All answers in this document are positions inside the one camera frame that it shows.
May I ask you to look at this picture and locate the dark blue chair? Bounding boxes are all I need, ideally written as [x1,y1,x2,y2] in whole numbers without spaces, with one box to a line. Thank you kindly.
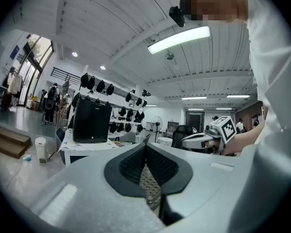
[54,127,66,165]

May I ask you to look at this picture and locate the person's right hand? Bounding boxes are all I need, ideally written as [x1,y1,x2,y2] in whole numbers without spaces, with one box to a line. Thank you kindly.
[207,139,222,154]

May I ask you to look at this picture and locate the round white table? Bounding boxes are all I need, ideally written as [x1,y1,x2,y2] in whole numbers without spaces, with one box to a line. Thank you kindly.
[157,137,173,147]

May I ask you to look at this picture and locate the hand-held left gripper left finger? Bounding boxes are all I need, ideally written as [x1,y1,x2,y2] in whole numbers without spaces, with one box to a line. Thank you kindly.
[26,142,167,233]

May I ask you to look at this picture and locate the white air purifier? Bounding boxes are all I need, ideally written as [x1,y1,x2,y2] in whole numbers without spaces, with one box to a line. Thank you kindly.
[34,137,49,163]

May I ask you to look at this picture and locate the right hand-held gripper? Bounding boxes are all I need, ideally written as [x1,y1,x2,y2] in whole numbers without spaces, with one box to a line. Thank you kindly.
[181,116,237,156]

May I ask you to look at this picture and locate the clothes rack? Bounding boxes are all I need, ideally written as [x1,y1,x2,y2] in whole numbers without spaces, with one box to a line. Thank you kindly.
[2,66,24,106]

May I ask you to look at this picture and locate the grey shell chair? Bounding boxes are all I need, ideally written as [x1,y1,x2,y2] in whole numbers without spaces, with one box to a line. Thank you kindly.
[120,131,137,145]

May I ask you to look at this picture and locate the black standing fan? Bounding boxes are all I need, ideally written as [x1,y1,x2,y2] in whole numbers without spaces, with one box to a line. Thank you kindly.
[150,116,163,143]

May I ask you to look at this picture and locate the black mini fridge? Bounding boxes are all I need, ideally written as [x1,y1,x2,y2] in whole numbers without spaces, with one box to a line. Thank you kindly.
[72,98,113,144]

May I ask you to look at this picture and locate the person's white shirt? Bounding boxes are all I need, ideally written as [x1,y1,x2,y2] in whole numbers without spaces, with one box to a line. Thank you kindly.
[229,0,291,233]

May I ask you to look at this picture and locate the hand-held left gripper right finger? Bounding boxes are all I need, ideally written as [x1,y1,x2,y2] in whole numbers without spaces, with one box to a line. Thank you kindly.
[145,142,258,228]

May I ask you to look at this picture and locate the wooden step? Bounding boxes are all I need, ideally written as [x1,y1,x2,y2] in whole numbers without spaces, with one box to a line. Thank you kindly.
[0,122,32,159]

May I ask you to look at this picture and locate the row of black bags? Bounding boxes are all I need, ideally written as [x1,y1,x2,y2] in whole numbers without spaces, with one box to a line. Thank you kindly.
[67,72,148,133]

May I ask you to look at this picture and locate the white table with patterned cloth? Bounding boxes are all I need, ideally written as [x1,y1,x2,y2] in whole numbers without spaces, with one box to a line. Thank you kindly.
[57,129,121,166]

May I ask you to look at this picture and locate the person's right forearm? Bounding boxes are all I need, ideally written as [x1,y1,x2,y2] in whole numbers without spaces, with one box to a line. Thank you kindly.
[223,121,267,155]

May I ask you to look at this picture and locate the black mesh office chair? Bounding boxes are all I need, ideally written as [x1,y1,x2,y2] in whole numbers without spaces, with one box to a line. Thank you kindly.
[171,124,196,150]

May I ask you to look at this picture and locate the black head-worn camera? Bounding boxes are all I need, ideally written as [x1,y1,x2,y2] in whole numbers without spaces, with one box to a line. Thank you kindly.
[169,5,186,28]

